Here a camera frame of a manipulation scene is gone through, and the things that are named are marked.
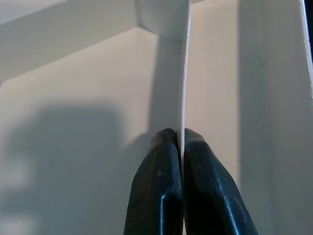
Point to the white plastic table top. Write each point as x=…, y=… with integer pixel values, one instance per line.
x=73, y=85

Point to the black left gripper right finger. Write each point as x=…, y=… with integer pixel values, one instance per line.
x=207, y=191

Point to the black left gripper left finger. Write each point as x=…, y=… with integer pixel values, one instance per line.
x=156, y=186

